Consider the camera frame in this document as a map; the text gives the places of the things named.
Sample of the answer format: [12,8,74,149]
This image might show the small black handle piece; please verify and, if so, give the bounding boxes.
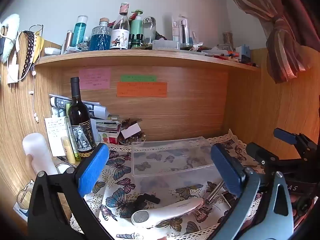
[134,193,160,209]

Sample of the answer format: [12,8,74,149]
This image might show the clear bottle with illustrated label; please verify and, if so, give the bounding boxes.
[109,3,130,50]

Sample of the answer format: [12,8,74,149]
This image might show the copper tube bottle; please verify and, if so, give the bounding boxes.
[64,30,73,53]

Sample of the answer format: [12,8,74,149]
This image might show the green sticky note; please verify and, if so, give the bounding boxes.
[120,74,157,82]

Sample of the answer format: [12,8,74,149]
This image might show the teal bottle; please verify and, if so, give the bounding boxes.
[72,15,88,47]

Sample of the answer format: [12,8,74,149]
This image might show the pile of pens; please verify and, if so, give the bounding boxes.
[197,47,240,60]

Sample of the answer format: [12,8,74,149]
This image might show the butterfly print tablecloth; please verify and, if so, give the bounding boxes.
[70,129,265,240]

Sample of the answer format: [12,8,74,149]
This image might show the fluffy white brush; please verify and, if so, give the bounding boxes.
[0,14,20,63]

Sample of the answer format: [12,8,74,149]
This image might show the silver metal tool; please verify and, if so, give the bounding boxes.
[204,180,225,204]

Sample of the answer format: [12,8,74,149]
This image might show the dark green ink bottle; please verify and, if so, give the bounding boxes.
[131,33,143,49]

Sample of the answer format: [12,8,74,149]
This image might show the orange sticky note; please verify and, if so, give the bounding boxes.
[116,82,168,98]

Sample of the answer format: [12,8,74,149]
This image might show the clear white brush box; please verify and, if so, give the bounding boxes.
[152,39,181,51]

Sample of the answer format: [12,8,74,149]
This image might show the wooden shelf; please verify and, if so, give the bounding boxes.
[35,49,262,72]

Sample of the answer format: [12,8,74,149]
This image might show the white handheld device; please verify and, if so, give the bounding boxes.
[131,197,212,228]

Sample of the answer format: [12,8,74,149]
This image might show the yellow plastic item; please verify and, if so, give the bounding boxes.
[31,34,45,63]

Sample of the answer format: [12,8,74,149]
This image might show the white plastic cylinder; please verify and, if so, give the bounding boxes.
[22,132,58,176]

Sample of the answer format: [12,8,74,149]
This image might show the white paper note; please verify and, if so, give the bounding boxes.
[45,117,69,157]

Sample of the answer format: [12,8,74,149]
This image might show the white card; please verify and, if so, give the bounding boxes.
[120,124,142,138]

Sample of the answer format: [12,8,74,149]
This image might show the blue and white box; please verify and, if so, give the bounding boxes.
[236,44,252,63]

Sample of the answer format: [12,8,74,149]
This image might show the stack of booklets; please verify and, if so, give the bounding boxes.
[95,115,123,144]

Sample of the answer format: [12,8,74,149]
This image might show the white charger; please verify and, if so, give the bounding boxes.
[7,64,19,88]

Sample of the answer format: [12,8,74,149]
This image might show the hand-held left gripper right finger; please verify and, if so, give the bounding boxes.
[205,144,294,240]

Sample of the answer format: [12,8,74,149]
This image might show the glass jar of sticks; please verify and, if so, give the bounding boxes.
[220,32,235,52]

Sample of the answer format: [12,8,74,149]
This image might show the rolled magazine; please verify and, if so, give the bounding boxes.
[49,94,107,119]

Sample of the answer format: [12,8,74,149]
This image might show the yellow tube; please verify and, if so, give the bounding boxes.
[61,136,76,163]

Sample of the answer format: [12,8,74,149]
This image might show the blue and white packet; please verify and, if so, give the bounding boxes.
[14,200,29,223]

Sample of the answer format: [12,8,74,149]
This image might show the dark wine bottle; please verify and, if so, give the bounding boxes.
[67,77,97,161]

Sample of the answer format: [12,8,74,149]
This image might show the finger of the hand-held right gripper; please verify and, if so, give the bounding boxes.
[273,127,314,155]
[246,142,282,166]

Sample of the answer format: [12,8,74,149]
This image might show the packaged toothbrush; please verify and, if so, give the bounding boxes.
[172,14,193,44]

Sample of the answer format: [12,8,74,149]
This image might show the brown striped curtain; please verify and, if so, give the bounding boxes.
[219,0,320,84]

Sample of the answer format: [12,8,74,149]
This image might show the clear plastic container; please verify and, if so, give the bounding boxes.
[131,136,225,193]

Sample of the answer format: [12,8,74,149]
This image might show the bowl of trinkets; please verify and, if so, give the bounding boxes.
[117,118,147,146]

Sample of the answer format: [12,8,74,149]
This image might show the pink sticky note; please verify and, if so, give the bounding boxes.
[79,68,111,90]

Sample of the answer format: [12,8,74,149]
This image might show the black beaded chain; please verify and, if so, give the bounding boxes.
[21,31,35,78]

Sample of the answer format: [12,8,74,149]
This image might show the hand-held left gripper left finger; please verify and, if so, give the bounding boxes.
[27,143,118,240]

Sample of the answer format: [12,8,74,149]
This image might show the eyeglasses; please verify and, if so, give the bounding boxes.
[16,180,34,209]

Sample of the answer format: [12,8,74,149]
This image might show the round metal lid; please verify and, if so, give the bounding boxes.
[55,162,77,175]

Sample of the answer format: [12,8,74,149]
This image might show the person's right hand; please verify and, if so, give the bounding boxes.
[290,195,308,218]

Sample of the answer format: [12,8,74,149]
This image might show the blue glass bottle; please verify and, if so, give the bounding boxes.
[89,18,112,51]

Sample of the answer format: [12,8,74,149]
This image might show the glass jar with metal lid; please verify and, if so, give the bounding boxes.
[142,17,157,44]

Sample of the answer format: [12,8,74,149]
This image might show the green pump bottle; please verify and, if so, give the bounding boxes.
[129,10,144,36]

